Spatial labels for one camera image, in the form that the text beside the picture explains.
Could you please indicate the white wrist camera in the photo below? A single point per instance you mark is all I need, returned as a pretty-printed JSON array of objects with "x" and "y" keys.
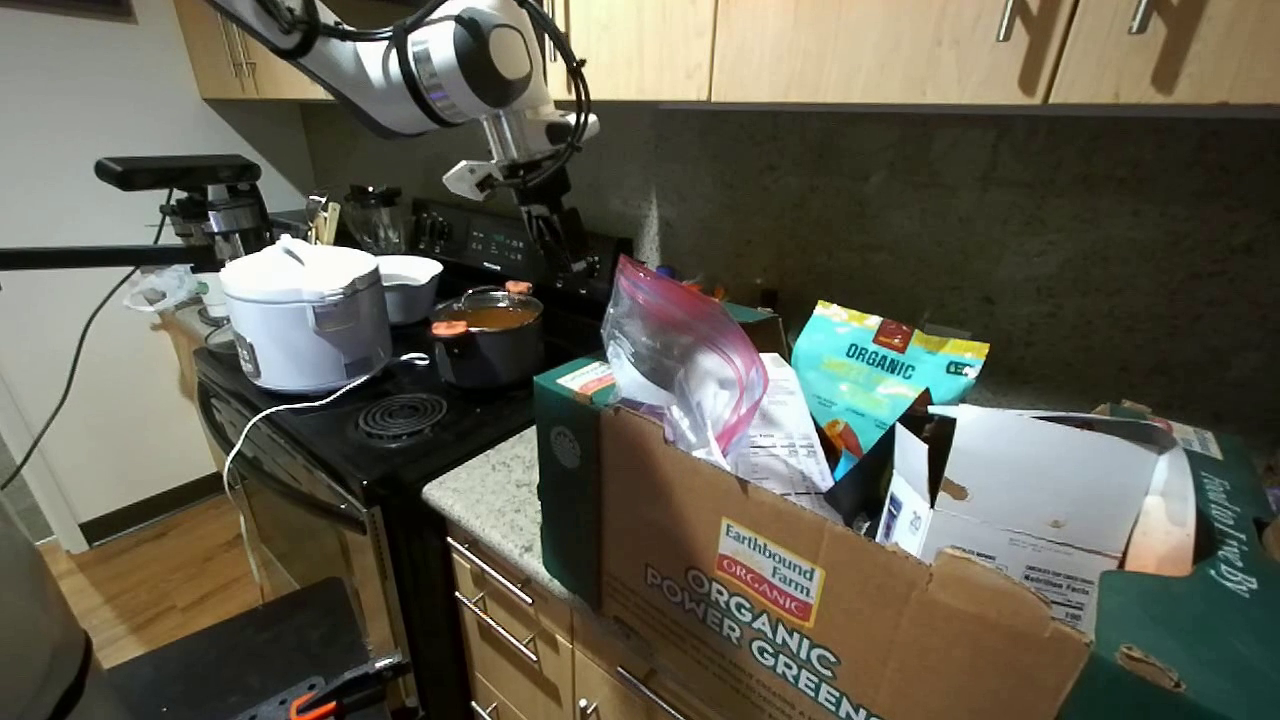
[{"x": 475, "y": 176}]

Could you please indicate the green cardboard produce box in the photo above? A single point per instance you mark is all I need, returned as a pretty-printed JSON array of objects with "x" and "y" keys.
[{"x": 744, "y": 587}]

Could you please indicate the white lidded pot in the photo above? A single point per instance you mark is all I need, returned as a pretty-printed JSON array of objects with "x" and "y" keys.
[{"x": 408, "y": 290}]

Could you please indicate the pink-edged clear zip bag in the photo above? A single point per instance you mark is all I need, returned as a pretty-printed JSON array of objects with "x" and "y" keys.
[{"x": 682, "y": 354}]

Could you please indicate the black stereo camera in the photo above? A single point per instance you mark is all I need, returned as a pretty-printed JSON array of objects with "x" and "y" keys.
[{"x": 175, "y": 171}]

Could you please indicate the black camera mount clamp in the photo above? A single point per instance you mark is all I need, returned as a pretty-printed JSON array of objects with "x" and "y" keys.
[{"x": 222, "y": 221}]

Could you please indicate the wooden upper cabinet door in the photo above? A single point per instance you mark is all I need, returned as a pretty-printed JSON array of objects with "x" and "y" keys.
[
  {"x": 867, "y": 54},
  {"x": 213, "y": 61},
  {"x": 654, "y": 54},
  {"x": 1215, "y": 54}
]

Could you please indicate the white crumpled bag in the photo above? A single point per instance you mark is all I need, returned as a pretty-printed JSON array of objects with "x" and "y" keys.
[{"x": 164, "y": 290}]

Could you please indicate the black stove top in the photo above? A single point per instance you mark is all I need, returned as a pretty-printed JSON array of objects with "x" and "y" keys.
[{"x": 265, "y": 412}]

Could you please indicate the dark glass jar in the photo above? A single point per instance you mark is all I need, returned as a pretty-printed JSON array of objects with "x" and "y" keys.
[{"x": 373, "y": 221}]

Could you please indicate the teal organic snack bag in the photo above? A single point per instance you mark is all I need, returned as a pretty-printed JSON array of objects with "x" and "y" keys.
[{"x": 881, "y": 366}]

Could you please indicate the wooden drawer cabinet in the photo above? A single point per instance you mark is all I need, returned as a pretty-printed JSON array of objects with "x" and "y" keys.
[{"x": 515, "y": 667}]

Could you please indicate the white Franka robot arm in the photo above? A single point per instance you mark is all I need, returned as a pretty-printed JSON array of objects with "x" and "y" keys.
[{"x": 387, "y": 83}]

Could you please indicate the dark picture frame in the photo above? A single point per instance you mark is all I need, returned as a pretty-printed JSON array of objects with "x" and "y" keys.
[{"x": 64, "y": 10}]

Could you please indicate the white paper sheet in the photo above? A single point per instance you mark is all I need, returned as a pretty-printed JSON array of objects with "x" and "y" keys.
[{"x": 1042, "y": 493}]

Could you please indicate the orange clamp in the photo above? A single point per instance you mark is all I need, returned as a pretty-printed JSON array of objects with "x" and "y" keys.
[{"x": 311, "y": 704}]

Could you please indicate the wooden knife block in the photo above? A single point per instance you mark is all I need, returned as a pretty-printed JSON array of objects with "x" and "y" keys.
[{"x": 323, "y": 226}]

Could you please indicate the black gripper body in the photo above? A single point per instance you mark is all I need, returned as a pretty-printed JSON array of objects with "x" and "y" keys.
[{"x": 551, "y": 214}]

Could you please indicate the black robot stand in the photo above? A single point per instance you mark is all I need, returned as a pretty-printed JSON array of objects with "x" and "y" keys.
[{"x": 242, "y": 660}]

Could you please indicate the black kitchen stove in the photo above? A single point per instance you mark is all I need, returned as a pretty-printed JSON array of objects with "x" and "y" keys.
[{"x": 413, "y": 464}]

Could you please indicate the white plastic packet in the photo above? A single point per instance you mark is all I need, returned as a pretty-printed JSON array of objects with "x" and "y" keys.
[{"x": 794, "y": 440}]

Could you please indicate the black boom bar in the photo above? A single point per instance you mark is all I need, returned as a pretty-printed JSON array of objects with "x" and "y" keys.
[{"x": 95, "y": 257}]

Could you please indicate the white rice cooker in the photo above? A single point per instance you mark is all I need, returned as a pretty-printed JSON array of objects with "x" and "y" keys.
[{"x": 302, "y": 324}]

